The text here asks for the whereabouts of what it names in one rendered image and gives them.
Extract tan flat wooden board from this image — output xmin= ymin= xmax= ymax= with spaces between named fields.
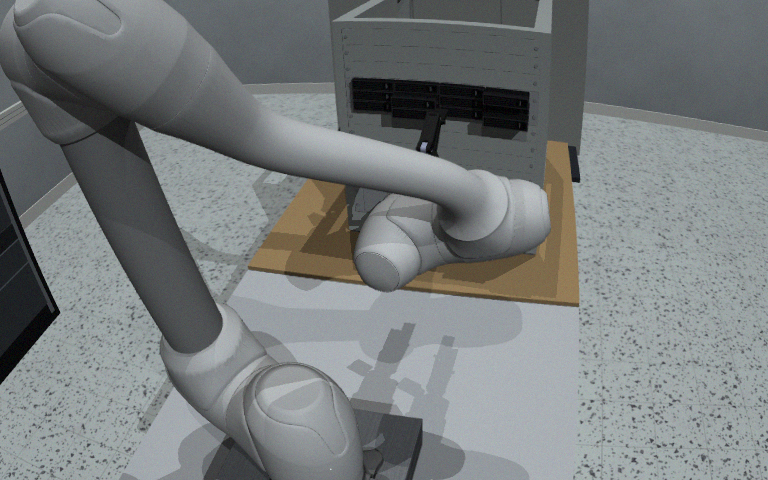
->
xmin=248 ymin=140 xmax=579 ymax=307

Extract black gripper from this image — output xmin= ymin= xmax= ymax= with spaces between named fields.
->
xmin=416 ymin=108 xmax=449 ymax=157

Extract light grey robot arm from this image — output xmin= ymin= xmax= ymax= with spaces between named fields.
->
xmin=0 ymin=0 xmax=551 ymax=480

